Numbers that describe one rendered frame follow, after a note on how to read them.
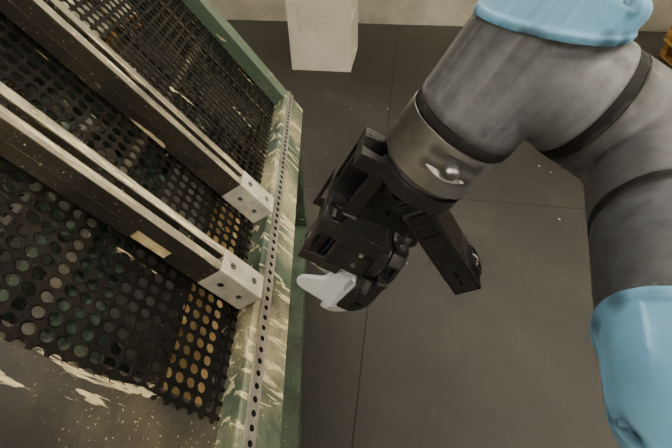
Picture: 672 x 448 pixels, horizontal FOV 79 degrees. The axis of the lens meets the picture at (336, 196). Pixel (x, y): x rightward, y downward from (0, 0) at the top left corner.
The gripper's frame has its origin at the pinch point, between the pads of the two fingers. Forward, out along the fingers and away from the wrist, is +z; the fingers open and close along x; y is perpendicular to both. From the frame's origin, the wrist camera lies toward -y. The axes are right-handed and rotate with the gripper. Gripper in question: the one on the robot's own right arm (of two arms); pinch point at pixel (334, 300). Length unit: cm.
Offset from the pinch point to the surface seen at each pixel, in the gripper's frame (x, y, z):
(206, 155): -50, 26, 36
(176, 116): -52, 36, 31
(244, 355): -12.2, 0.1, 46.6
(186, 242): -23.2, 20.0, 34.1
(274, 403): -7, -9, 50
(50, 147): -20, 44, 21
